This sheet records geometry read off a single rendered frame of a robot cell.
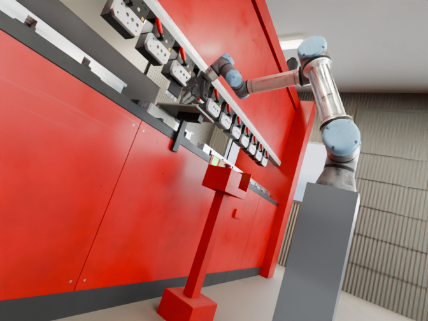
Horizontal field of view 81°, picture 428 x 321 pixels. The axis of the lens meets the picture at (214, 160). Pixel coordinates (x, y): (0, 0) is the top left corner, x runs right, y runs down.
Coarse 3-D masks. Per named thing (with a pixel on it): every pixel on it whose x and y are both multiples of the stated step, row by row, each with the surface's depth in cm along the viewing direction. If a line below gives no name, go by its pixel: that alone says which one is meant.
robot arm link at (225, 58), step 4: (220, 56) 130; (224, 56) 129; (228, 56) 128; (220, 60) 129; (224, 60) 128; (228, 60) 128; (232, 60) 129; (212, 64) 131; (216, 64) 130; (220, 64) 128; (232, 64) 131; (212, 68) 130; (216, 68) 130; (216, 72) 130
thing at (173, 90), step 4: (168, 80) 140; (172, 80) 140; (168, 84) 139; (172, 84) 141; (176, 84) 144; (168, 88) 139; (172, 88) 141; (176, 88) 144; (180, 88) 147; (168, 92) 140; (172, 92) 142; (176, 92) 145; (172, 96) 143; (176, 96) 145
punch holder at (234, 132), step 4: (236, 116) 203; (232, 120) 203; (236, 120) 204; (240, 120) 210; (232, 124) 202; (236, 124) 205; (240, 124) 211; (232, 128) 201; (236, 128) 206; (240, 128) 212; (224, 132) 206; (228, 132) 203; (232, 132) 202; (236, 132) 207; (240, 132) 213; (228, 136) 213; (232, 136) 209; (236, 136) 208
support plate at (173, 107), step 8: (160, 104) 132; (168, 104) 128; (176, 104) 125; (184, 104) 123; (192, 104) 120; (168, 112) 140; (176, 112) 136; (192, 112) 128; (200, 112) 124; (208, 120) 132
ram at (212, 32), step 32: (160, 0) 120; (192, 0) 138; (224, 0) 163; (192, 32) 143; (224, 32) 169; (256, 32) 207; (256, 64) 217; (224, 96) 183; (256, 96) 228; (288, 96) 303; (256, 128) 240; (288, 128) 325
